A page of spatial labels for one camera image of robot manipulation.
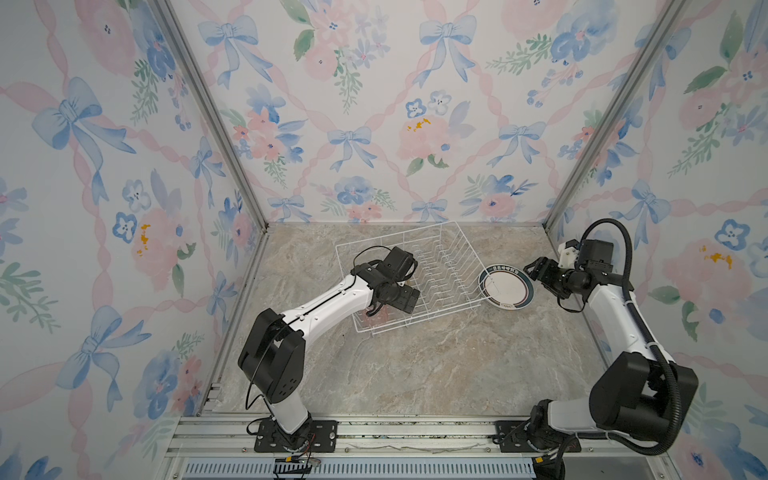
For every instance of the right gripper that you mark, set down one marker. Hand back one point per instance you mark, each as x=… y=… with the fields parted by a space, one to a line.
x=543 y=271

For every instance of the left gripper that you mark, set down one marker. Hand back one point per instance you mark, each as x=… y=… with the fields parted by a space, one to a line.
x=404 y=302

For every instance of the pink glass cup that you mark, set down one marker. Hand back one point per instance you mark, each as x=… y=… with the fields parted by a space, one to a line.
x=375 y=316

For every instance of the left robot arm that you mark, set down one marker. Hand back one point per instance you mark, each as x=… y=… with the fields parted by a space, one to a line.
x=273 y=356

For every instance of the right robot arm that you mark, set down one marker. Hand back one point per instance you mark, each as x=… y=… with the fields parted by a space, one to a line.
x=643 y=396

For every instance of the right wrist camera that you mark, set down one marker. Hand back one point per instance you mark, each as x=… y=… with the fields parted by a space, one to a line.
x=568 y=254

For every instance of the white wire dish rack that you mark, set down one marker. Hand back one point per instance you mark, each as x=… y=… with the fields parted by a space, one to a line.
x=446 y=276

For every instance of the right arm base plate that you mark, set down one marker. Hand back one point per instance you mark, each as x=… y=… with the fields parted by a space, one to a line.
x=513 y=436

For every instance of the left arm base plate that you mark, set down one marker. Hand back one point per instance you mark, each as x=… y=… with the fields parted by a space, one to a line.
x=314 y=436

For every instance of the aluminium front rail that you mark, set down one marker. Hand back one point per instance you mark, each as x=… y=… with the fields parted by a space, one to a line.
x=222 y=446

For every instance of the right aluminium corner post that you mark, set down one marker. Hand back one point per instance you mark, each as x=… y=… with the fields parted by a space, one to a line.
x=641 y=66

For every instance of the aluminium corner post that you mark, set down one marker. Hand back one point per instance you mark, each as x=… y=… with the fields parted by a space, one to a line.
x=641 y=66
x=179 y=46

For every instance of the left aluminium corner post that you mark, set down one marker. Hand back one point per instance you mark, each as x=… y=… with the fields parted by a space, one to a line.
x=179 y=46

